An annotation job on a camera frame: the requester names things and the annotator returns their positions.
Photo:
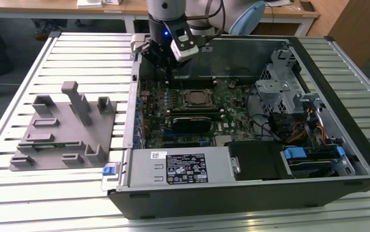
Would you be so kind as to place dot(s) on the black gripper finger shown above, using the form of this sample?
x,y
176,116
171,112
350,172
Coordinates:
x,y
150,54
179,63

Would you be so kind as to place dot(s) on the thin metal locking lever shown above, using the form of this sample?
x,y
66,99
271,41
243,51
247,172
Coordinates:
x,y
180,82

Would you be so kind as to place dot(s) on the silver square CPU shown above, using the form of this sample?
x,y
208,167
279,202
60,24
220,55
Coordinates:
x,y
198,97

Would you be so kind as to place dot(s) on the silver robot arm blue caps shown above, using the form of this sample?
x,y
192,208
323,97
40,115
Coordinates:
x,y
166,9

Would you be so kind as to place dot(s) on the black RAM slot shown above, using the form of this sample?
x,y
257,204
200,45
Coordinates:
x,y
194,111
198,114
191,85
194,79

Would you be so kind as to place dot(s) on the white box black print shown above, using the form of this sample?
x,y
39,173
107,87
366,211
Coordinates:
x,y
112,2

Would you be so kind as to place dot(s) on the plain white box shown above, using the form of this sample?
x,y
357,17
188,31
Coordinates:
x,y
90,3

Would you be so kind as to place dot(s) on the small black graphics card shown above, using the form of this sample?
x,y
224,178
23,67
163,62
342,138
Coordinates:
x,y
191,125

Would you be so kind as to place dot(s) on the green motherboard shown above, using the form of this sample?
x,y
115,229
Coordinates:
x,y
236,113

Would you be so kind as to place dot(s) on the silver perforated drive cage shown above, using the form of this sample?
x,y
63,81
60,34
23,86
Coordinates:
x,y
269,96

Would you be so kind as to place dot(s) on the person's legs patterned trousers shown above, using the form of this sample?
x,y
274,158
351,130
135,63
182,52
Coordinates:
x,y
48,25

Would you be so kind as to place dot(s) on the small silver chip heatsink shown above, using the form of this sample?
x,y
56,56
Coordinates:
x,y
223,140

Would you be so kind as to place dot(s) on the grey plastic parts rack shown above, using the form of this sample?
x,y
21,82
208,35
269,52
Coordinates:
x,y
68,116

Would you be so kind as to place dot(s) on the grey power supply with label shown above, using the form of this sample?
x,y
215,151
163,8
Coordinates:
x,y
146,166

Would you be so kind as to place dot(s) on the black plastic shroud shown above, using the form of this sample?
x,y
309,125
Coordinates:
x,y
255,159

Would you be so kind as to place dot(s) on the small black device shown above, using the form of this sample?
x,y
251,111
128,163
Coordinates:
x,y
307,6

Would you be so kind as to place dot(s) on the green RAM stick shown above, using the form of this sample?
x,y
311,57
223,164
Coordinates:
x,y
49,145

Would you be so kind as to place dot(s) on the blue case latch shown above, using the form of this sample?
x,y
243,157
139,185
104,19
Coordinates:
x,y
108,169

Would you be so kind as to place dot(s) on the blue disk carrier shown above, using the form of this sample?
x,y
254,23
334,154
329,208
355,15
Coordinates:
x,y
294,153

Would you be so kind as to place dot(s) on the wooden cabinet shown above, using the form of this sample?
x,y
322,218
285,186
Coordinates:
x,y
358,29

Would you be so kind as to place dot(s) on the black open PC case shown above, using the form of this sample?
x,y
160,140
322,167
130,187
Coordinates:
x,y
204,205

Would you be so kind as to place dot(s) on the small blue carrier clip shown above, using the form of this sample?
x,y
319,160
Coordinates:
x,y
339,151

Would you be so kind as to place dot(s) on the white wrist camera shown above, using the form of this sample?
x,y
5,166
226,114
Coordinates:
x,y
184,48

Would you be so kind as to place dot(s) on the grey case hinge bracket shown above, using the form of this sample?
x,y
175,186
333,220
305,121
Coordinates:
x,y
135,42

